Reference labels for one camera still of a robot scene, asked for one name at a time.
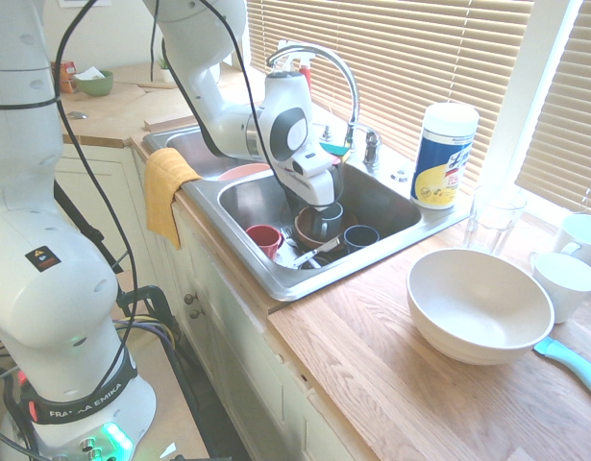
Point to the large cream bowl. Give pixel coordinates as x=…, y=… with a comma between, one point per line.
x=477, y=307

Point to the white crumpled paper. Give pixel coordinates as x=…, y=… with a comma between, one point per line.
x=89, y=74

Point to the round cabinet knob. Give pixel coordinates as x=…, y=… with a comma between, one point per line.
x=191, y=298
x=196, y=314

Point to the stainless steel double sink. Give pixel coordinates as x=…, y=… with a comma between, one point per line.
x=206, y=194

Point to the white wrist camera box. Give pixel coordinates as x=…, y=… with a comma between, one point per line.
x=314, y=162

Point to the small plant white pot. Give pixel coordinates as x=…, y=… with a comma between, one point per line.
x=166, y=73

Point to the green bowl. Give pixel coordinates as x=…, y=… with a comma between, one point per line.
x=95, y=86

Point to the narrow wooden window blind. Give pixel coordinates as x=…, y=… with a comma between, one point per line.
x=569, y=120

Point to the yellow dish towel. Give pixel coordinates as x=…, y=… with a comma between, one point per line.
x=165, y=192

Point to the wide wooden window blind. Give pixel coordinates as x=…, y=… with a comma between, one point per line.
x=420, y=57

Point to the teal yellow sponge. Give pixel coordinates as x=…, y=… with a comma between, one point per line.
x=336, y=149

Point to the clear drinking glass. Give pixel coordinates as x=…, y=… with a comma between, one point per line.
x=494, y=221

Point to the chrome sink hole cap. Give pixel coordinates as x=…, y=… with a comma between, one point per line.
x=399, y=176

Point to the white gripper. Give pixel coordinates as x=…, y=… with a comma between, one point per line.
x=314, y=189

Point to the Lysol wipes canister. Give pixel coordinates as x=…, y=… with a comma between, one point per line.
x=444, y=158

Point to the red cup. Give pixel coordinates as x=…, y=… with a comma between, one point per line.
x=263, y=238

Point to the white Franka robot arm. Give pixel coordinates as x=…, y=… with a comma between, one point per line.
x=45, y=269

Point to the navy blue cup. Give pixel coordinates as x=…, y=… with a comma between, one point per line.
x=361, y=237

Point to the chrome gooseneck faucet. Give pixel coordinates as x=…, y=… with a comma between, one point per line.
x=350, y=86

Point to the red spray bottle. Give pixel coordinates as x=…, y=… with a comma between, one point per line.
x=305, y=77

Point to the chrome soap pump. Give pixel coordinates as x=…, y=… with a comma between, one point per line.
x=327, y=133

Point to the large white mug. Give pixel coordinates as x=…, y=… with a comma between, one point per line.
x=585, y=235

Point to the orange cardboard box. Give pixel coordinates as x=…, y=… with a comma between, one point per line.
x=69, y=72

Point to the grey blue mug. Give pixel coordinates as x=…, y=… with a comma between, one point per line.
x=334, y=223

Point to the metal spoon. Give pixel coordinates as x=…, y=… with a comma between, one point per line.
x=77, y=115

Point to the small white mug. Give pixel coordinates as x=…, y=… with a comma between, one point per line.
x=564, y=288

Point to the brown ceramic bowl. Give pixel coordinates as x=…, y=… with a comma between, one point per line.
x=303, y=233

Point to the pink plate in sink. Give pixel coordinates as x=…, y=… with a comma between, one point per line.
x=244, y=171

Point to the metal fork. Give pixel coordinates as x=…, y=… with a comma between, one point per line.
x=288, y=236

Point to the black stand pole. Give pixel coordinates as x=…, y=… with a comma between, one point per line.
x=83, y=221

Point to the black screw clamp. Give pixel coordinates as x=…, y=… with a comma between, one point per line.
x=151, y=293

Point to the cream base cabinets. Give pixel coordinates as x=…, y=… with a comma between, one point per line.
x=228, y=346

